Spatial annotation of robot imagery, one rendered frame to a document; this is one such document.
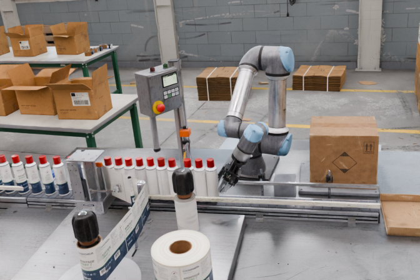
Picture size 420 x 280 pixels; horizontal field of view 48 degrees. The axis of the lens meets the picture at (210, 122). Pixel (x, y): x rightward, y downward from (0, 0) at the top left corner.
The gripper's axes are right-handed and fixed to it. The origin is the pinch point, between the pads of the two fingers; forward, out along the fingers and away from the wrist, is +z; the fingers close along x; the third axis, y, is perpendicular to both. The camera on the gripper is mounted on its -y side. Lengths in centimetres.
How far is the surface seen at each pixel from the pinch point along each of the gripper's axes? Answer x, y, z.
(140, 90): -51, -2, -24
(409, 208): 75, -7, -32
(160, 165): -29.1, 2.1, 2.4
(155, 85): -46, -1, -30
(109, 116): -93, -131, 72
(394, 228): 66, 13, -30
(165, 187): -22.8, 2.8, 11.6
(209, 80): -53, -393, 109
